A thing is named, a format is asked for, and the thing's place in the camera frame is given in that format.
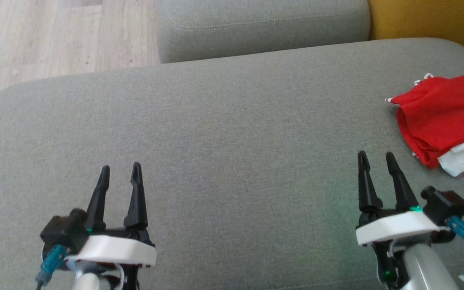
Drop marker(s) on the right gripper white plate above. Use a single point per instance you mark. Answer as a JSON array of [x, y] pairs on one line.
[[393, 227]]

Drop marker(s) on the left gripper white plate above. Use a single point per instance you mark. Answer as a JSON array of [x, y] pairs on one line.
[[115, 249]]

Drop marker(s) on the red shorts with white stripe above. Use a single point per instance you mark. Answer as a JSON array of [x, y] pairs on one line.
[[445, 117]]

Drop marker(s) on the large grey sofa ottoman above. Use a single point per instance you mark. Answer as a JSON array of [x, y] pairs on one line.
[[236, 161]]

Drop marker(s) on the yellow sofa backrest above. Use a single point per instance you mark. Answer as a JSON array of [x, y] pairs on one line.
[[429, 18]]

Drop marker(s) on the small grey sofa seat cushion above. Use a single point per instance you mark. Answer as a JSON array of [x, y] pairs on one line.
[[264, 28]]

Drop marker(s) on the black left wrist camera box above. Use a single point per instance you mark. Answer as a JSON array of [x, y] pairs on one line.
[[63, 229]]

